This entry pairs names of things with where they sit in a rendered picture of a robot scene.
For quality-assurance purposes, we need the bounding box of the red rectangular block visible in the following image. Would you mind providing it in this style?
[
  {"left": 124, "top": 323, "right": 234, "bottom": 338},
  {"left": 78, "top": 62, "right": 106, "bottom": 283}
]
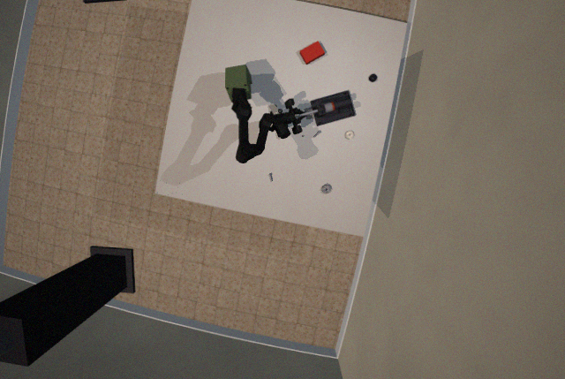
[{"left": 299, "top": 42, "right": 325, "bottom": 64}]

